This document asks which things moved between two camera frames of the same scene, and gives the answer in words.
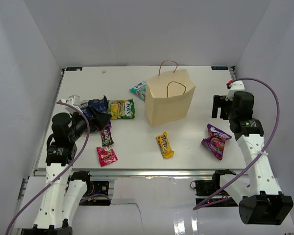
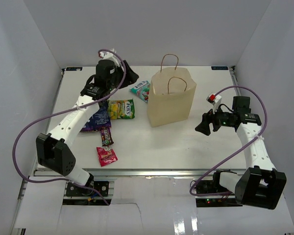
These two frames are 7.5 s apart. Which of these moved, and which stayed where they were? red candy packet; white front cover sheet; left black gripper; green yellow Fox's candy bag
Moved: left black gripper
Stayed: white front cover sheet; green yellow Fox's candy bag; red candy packet
